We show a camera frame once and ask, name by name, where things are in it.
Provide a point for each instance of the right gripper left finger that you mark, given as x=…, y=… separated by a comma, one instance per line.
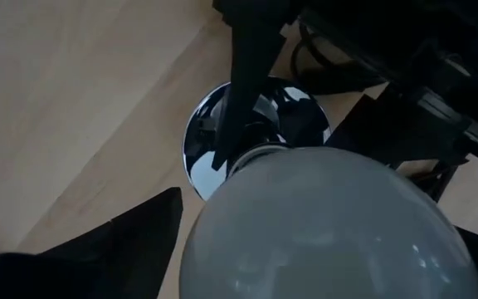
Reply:
x=98, y=266

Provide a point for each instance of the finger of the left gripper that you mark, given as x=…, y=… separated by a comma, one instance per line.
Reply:
x=247, y=83
x=409, y=133

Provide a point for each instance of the white lightbulb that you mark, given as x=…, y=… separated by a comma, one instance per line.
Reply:
x=326, y=232

